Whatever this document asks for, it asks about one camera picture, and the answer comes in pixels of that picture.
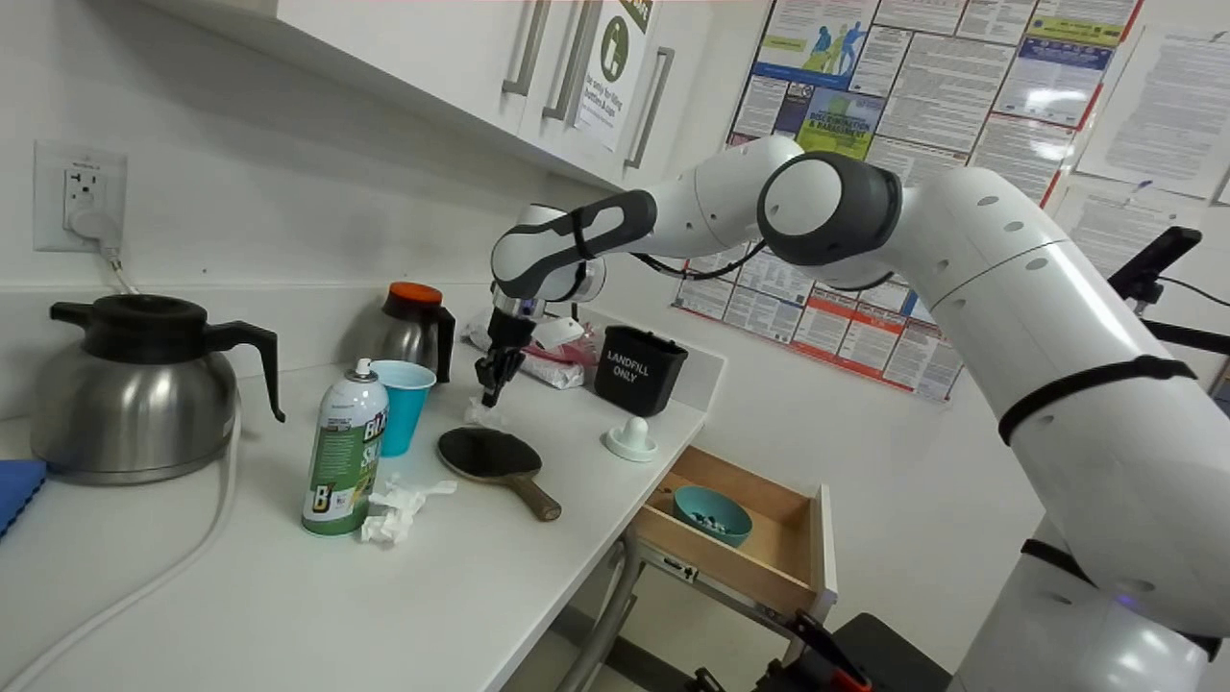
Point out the open wooden drawer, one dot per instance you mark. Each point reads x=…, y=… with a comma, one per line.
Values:
x=780, y=539

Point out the white wall cabinet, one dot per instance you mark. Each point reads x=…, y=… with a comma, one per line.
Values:
x=424, y=50

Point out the red and black clamp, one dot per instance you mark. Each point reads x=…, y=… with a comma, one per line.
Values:
x=828, y=654

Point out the white paper wall notice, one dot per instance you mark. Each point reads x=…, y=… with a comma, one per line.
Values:
x=1172, y=116
x=1099, y=215

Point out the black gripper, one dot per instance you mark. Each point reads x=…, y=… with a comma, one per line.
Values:
x=510, y=334

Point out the blue cloth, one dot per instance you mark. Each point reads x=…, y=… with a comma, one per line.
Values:
x=18, y=492

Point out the white wall outlet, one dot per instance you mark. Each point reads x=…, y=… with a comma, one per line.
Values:
x=60, y=192

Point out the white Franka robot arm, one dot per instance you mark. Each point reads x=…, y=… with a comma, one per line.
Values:
x=1052, y=319

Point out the white round knob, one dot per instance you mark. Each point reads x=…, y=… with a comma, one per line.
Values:
x=628, y=442

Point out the black camera on stand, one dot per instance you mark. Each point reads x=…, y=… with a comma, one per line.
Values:
x=1156, y=262

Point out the blue plastic cup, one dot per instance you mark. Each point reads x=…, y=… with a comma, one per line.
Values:
x=409, y=407

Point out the black plastic bin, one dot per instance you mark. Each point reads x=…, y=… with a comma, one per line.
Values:
x=637, y=370

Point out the green spray can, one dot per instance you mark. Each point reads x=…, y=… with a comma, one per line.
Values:
x=342, y=456

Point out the teal bowl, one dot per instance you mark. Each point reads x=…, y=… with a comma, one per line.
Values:
x=713, y=512

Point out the green and white sign sticker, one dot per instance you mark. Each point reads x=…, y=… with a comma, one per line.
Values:
x=611, y=57

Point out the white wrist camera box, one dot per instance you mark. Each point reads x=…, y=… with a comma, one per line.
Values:
x=560, y=333

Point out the grey metal table leg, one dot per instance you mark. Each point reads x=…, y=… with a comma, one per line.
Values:
x=602, y=617

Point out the crumpled white tissue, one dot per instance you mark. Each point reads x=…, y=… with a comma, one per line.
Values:
x=397, y=507

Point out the black table tennis paddle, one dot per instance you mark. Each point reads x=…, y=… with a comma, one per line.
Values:
x=487, y=456

